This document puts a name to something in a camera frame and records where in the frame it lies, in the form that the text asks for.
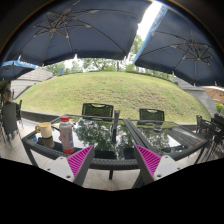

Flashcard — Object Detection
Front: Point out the pink padded gripper left finger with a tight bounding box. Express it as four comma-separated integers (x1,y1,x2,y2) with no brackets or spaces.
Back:
45,144,96,187

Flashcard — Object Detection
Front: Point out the large navy umbrella right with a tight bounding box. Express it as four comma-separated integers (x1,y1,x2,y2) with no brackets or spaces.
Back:
133,4,224,87

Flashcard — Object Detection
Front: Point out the seated person far left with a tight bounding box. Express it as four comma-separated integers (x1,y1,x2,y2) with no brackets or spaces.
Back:
0,81,13,121

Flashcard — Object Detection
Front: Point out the white bottle red cap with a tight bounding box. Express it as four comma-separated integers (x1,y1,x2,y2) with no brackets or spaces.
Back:
59,115,74,154

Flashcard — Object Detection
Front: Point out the grey chair far left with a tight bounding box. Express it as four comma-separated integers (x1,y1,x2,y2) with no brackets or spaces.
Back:
1,102,20,142

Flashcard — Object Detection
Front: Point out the dark wicker chair left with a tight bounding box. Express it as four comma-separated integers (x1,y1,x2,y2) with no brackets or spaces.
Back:
82,103,114,120

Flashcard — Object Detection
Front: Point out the large navy umbrella left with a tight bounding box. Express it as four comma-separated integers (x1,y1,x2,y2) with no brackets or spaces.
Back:
2,0,151,66

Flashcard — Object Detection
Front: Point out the black umbrella pole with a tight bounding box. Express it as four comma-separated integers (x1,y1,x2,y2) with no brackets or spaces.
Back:
113,110,120,129

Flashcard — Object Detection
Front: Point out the cream ceramic mug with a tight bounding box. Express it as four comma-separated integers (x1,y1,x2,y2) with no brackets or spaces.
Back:
35,122,52,138

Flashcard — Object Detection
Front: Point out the dark chair far right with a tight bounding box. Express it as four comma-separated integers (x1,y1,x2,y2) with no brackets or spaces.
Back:
196,115,224,160

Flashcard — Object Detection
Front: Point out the dark wicker chair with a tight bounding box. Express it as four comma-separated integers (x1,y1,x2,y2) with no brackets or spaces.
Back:
82,103,114,120
139,108,165,121

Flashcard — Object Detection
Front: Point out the glass top wicker table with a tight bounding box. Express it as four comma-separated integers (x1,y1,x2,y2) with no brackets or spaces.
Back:
22,115,138,179

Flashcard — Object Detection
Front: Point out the dark wicker chair right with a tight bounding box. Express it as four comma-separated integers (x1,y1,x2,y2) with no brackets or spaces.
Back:
139,108,165,121

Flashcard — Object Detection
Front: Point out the large navy umbrella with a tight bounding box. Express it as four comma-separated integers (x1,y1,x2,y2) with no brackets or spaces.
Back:
2,0,151,66
133,4,224,87

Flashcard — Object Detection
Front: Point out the pink padded gripper right finger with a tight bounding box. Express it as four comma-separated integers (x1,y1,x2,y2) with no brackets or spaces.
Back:
132,144,183,186

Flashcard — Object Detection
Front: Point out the small navy umbrella far left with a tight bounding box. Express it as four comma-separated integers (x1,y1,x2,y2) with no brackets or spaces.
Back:
0,59,36,81

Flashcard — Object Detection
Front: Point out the small glass ashtray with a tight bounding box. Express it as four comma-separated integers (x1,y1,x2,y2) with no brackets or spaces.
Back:
153,124,162,132

